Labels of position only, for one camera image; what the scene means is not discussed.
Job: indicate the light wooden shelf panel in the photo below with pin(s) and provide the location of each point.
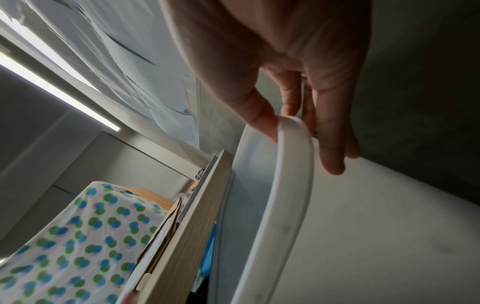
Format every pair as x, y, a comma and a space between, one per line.
187, 231

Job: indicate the brown cardboard box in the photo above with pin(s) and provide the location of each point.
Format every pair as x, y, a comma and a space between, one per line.
167, 225

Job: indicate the white plastic storage bin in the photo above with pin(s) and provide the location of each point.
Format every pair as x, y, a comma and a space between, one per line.
285, 207

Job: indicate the person's right hand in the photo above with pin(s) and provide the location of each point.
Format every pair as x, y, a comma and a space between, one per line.
240, 44

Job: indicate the long ceiling light strip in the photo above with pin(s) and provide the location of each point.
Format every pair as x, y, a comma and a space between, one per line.
56, 89

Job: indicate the white cloth with blue-green dots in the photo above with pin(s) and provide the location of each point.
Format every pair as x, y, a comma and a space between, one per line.
75, 243

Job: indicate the orange wooden furniture frame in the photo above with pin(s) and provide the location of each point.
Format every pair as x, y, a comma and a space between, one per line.
153, 197

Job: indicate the wrinkled white sheet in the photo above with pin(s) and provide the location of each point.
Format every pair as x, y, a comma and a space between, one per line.
123, 59

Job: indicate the blue plastic item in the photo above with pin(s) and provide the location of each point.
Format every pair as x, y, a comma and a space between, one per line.
207, 252

